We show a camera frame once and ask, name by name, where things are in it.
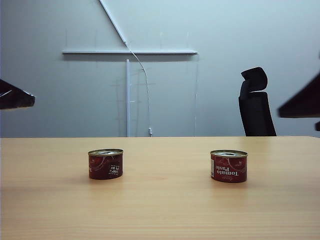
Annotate tomato paste can red label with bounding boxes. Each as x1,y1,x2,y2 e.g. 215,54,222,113
209,149,249,184

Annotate black office chair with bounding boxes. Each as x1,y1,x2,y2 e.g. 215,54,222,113
237,66,277,137

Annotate tomato can 100% pure print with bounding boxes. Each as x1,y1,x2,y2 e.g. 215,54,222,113
87,148,124,181

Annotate white cable with plug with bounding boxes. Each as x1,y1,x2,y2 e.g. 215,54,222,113
125,41,153,136

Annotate white diagonal wall conduit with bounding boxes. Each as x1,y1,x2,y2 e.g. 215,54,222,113
98,0,128,45

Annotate white vertical wall conduit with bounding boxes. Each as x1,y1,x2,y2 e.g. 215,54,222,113
125,58,131,138

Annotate white horizontal wall conduit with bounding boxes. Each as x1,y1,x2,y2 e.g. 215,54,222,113
61,49,199,56

